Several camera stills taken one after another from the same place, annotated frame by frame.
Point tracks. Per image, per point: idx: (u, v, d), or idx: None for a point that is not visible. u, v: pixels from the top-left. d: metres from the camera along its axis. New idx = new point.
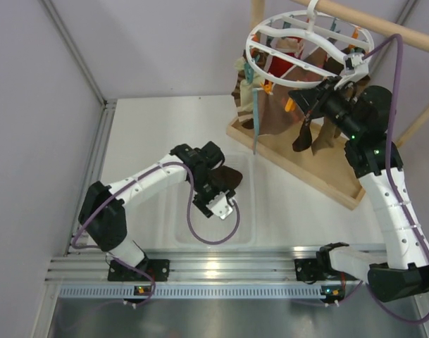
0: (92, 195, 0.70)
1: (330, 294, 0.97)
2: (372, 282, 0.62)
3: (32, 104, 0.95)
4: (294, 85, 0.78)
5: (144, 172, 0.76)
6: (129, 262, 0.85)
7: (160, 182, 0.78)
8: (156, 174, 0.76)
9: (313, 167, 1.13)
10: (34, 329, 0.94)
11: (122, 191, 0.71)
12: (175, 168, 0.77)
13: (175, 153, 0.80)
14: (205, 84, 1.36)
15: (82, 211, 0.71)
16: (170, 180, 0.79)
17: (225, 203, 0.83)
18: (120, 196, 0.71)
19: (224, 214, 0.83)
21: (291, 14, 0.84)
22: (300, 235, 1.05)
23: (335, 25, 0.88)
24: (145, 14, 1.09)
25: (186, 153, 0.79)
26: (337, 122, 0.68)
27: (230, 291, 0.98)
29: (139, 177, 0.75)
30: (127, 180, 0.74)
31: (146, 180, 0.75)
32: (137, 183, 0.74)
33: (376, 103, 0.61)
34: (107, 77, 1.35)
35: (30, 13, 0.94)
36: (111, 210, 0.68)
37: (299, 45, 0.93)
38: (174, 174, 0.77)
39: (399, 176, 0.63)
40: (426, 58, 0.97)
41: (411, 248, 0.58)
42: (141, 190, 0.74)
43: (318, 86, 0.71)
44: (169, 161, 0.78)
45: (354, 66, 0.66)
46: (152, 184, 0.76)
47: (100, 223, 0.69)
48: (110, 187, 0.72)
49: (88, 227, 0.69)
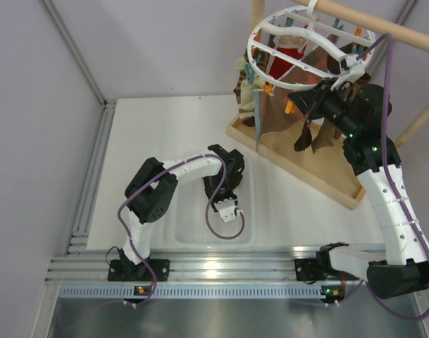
0: (147, 169, 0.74)
1: (330, 294, 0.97)
2: (371, 279, 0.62)
3: (32, 103, 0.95)
4: (291, 87, 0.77)
5: (190, 158, 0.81)
6: (141, 254, 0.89)
7: (202, 170, 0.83)
8: (199, 161, 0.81)
9: (313, 167, 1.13)
10: (34, 329, 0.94)
11: (175, 168, 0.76)
12: (213, 160, 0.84)
13: (212, 149, 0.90)
14: (205, 84, 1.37)
15: (133, 182, 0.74)
16: (208, 170, 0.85)
17: (232, 210, 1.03)
18: (172, 172, 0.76)
19: (227, 217, 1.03)
21: (294, 10, 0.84)
22: (300, 235, 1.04)
23: (338, 22, 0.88)
24: (146, 15, 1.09)
25: (220, 151, 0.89)
26: (335, 122, 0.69)
27: (230, 291, 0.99)
29: (187, 160, 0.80)
30: (177, 161, 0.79)
31: (192, 164, 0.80)
32: (185, 165, 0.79)
33: (372, 99, 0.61)
34: (108, 77, 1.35)
35: (30, 13, 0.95)
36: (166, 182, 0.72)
37: (302, 40, 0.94)
38: (213, 165, 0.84)
39: (397, 172, 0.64)
40: (426, 59, 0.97)
41: (410, 244, 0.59)
42: (188, 171, 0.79)
43: (315, 87, 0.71)
44: (210, 153, 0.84)
45: (349, 66, 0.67)
46: (197, 169, 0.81)
47: (146, 198, 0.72)
48: (163, 163, 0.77)
49: (134, 198, 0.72)
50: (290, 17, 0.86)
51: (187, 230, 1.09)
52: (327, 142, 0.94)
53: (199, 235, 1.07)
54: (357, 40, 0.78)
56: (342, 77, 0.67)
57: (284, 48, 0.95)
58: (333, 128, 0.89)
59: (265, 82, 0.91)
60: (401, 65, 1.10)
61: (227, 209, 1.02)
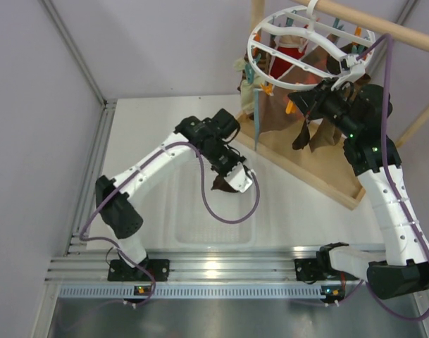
0: (100, 189, 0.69)
1: (330, 294, 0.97)
2: (371, 279, 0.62)
3: (32, 104, 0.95)
4: (294, 87, 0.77)
5: (146, 160, 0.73)
6: (133, 258, 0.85)
7: (168, 166, 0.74)
8: (160, 158, 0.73)
9: (313, 167, 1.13)
10: (34, 329, 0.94)
11: (127, 184, 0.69)
12: (179, 150, 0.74)
13: (180, 131, 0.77)
14: (205, 84, 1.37)
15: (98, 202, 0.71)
16: (178, 161, 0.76)
17: (244, 176, 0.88)
18: (125, 189, 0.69)
19: (243, 188, 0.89)
21: (294, 10, 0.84)
22: (300, 235, 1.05)
23: (339, 21, 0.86)
24: (146, 14, 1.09)
25: (190, 129, 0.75)
26: (336, 121, 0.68)
27: (230, 291, 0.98)
29: (142, 165, 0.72)
30: (131, 170, 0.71)
31: (149, 168, 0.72)
32: (140, 172, 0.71)
33: (372, 100, 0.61)
34: (108, 77, 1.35)
35: (30, 12, 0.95)
36: (117, 203, 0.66)
37: (302, 40, 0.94)
38: (178, 156, 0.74)
39: (398, 173, 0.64)
40: (427, 58, 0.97)
41: (410, 244, 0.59)
42: (145, 179, 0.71)
43: (315, 87, 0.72)
44: (172, 144, 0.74)
45: (350, 66, 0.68)
46: (156, 170, 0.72)
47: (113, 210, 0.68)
48: (114, 180, 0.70)
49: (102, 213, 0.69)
50: (290, 17, 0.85)
51: (187, 231, 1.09)
52: (325, 141, 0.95)
53: (199, 236, 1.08)
54: (357, 40, 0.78)
56: (341, 78, 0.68)
57: (284, 48, 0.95)
58: (332, 128, 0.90)
59: (265, 82, 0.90)
60: (401, 65, 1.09)
61: (238, 178, 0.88)
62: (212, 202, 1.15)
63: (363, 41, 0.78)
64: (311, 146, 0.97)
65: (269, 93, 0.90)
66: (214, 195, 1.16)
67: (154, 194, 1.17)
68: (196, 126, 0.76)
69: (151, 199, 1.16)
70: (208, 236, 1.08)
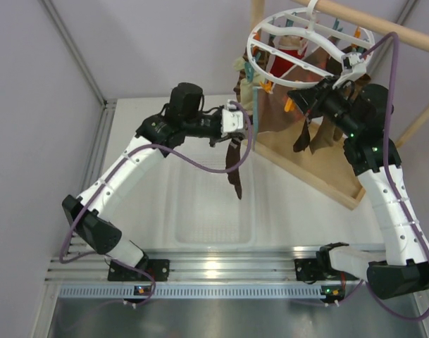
0: (67, 210, 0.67)
1: (330, 294, 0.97)
2: (371, 279, 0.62)
3: (32, 104, 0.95)
4: (293, 84, 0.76)
5: (110, 172, 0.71)
6: (128, 263, 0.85)
7: (135, 174, 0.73)
8: (125, 167, 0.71)
9: (313, 167, 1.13)
10: (34, 329, 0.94)
11: (94, 201, 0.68)
12: (144, 154, 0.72)
13: (142, 135, 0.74)
14: (205, 84, 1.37)
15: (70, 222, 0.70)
16: (144, 166, 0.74)
17: (231, 115, 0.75)
18: (92, 206, 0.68)
19: (239, 124, 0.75)
21: (294, 12, 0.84)
22: (300, 235, 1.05)
23: (338, 24, 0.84)
24: (145, 14, 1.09)
25: (153, 132, 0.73)
26: (337, 120, 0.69)
27: (230, 291, 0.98)
29: (107, 178, 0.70)
30: (96, 184, 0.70)
31: (114, 181, 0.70)
32: (106, 186, 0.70)
33: (374, 100, 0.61)
34: (108, 77, 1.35)
35: (29, 12, 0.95)
36: (89, 221, 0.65)
37: (301, 41, 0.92)
38: (144, 162, 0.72)
39: (398, 173, 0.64)
40: (427, 58, 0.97)
41: (410, 244, 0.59)
42: (113, 191, 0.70)
43: (316, 86, 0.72)
44: (134, 149, 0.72)
45: (352, 65, 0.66)
46: (122, 179, 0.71)
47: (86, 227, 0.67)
48: (81, 198, 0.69)
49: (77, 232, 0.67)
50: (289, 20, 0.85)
51: (187, 231, 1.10)
52: (325, 143, 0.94)
53: (199, 236, 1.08)
54: (356, 42, 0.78)
56: (343, 76, 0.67)
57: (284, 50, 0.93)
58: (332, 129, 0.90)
59: (265, 80, 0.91)
60: (400, 65, 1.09)
61: (227, 122, 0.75)
62: (211, 202, 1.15)
63: (363, 42, 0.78)
64: (311, 147, 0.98)
65: (269, 91, 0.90)
66: (214, 195, 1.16)
67: (154, 194, 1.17)
68: (159, 124, 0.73)
69: (151, 200, 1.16)
70: (208, 237, 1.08)
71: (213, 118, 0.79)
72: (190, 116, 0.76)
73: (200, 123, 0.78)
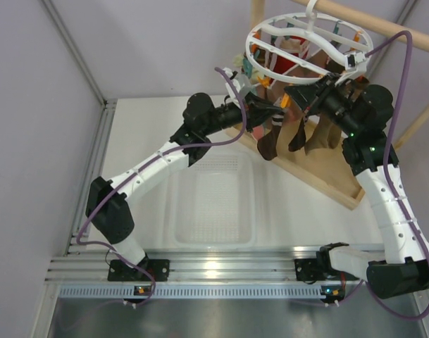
0: (95, 191, 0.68)
1: (330, 294, 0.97)
2: (370, 278, 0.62)
3: (32, 103, 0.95)
4: (290, 79, 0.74)
5: (144, 163, 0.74)
6: (130, 260, 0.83)
7: (164, 172, 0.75)
8: (157, 164, 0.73)
9: (311, 167, 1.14)
10: (34, 329, 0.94)
11: (125, 185, 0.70)
12: (176, 155, 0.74)
13: (176, 141, 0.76)
14: (205, 84, 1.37)
15: (88, 206, 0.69)
16: (175, 167, 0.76)
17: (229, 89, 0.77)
18: (122, 191, 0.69)
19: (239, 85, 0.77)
21: (294, 16, 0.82)
22: (300, 235, 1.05)
23: (338, 29, 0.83)
24: (146, 14, 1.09)
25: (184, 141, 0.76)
26: (337, 118, 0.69)
27: (230, 291, 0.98)
29: (140, 168, 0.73)
30: (128, 172, 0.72)
31: (146, 172, 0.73)
32: (138, 175, 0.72)
33: (375, 103, 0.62)
34: (108, 77, 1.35)
35: (29, 12, 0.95)
36: (115, 204, 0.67)
37: (302, 46, 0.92)
38: (175, 162, 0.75)
39: (396, 172, 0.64)
40: (426, 58, 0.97)
41: (408, 243, 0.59)
42: (142, 182, 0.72)
43: (318, 82, 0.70)
44: (168, 148, 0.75)
45: (357, 63, 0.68)
46: (154, 174, 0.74)
47: (106, 215, 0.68)
48: (110, 182, 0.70)
49: (94, 219, 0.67)
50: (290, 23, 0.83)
51: (186, 231, 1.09)
52: (320, 144, 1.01)
53: (199, 235, 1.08)
54: (354, 45, 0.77)
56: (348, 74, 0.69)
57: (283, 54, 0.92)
58: (327, 131, 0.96)
59: (263, 76, 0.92)
60: (399, 65, 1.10)
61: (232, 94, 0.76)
62: (211, 202, 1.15)
63: (361, 46, 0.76)
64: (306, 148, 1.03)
65: (267, 86, 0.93)
66: (214, 195, 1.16)
67: (154, 194, 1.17)
68: (189, 136, 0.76)
69: (152, 199, 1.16)
70: (208, 237, 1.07)
71: (231, 105, 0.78)
72: (210, 120, 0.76)
73: (221, 117, 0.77)
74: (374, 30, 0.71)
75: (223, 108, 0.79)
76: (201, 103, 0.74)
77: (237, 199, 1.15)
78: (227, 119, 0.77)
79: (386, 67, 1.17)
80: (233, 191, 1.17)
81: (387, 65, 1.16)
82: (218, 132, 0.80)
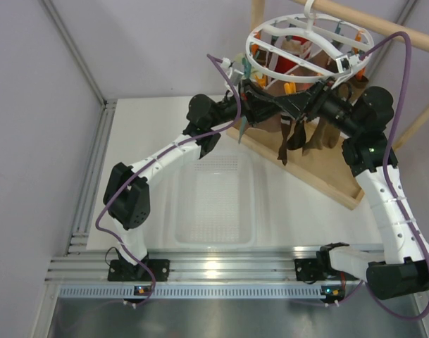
0: (116, 177, 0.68)
1: (330, 294, 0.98)
2: (371, 279, 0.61)
3: (32, 104, 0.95)
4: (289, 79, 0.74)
5: (160, 152, 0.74)
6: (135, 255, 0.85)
7: (179, 161, 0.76)
8: (172, 153, 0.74)
9: (311, 166, 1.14)
10: (34, 330, 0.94)
11: (145, 170, 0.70)
12: (190, 146, 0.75)
13: (188, 134, 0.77)
14: (204, 84, 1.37)
15: (106, 193, 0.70)
16: (187, 158, 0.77)
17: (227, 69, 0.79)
18: (142, 174, 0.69)
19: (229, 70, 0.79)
21: (296, 17, 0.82)
22: (301, 235, 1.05)
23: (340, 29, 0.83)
24: (146, 13, 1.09)
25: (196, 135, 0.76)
26: (337, 122, 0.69)
27: (229, 291, 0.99)
29: (158, 155, 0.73)
30: (147, 159, 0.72)
31: (165, 159, 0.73)
32: (157, 162, 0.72)
33: (375, 105, 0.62)
34: (108, 77, 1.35)
35: (29, 12, 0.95)
36: (136, 187, 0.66)
37: (303, 47, 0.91)
38: (189, 152, 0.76)
39: (395, 173, 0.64)
40: (427, 58, 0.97)
41: (407, 243, 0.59)
42: (161, 168, 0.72)
43: (309, 90, 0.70)
44: (184, 139, 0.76)
45: (350, 66, 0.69)
46: (171, 163, 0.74)
47: (126, 202, 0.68)
48: (132, 167, 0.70)
49: (114, 205, 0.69)
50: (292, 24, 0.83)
51: (186, 231, 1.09)
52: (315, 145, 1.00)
53: (199, 236, 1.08)
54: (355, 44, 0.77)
56: (339, 77, 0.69)
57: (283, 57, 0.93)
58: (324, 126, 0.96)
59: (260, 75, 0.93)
60: (401, 64, 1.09)
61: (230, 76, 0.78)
62: (211, 203, 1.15)
63: (363, 45, 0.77)
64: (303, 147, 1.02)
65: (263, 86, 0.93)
66: (213, 196, 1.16)
67: (154, 193, 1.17)
68: (201, 130, 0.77)
69: (151, 199, 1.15)
70: (208, 238, 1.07)
71: (231, 101, 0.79)
72: (216, 114, 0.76)
73: (224, 111, 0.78)
74: (372, 29, 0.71)
75: (227, 102, 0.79)
76: (201, 103, 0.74)
77: (237, 199, 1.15)
78: (232, 111, 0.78)
79: (388, 64, 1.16)
80: (233, 191, 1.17)
81: (389, 62, 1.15)
82: (225, 124, 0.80)
